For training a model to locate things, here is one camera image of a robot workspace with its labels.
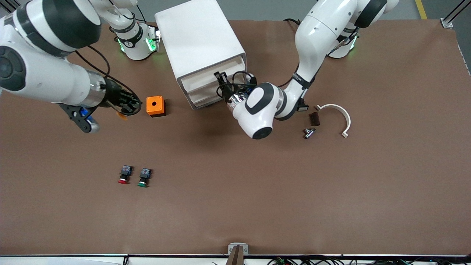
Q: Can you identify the red push button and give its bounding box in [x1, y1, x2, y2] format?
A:
[118, 165, 133, 185]

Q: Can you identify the green push button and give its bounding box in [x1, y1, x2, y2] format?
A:
[138, 168, 153, 188]

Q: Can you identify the brown wedge strip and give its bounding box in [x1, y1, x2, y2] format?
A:
[225, 246, 245, 265]

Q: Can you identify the orange button enclosure box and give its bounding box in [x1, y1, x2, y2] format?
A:
[146, 96, 166, 117]

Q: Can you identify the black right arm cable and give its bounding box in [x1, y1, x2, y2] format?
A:
[74, 45, 143, 117]

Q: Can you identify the white curved plastic bracket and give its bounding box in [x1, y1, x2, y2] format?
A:
[315, 104, 351, 138]

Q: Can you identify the grey metal clamp bracket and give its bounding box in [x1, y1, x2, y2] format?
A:
[228, 243, 249, 265]

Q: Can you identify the white table edge rail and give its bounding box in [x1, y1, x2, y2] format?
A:
[0, 253, 471, 265]

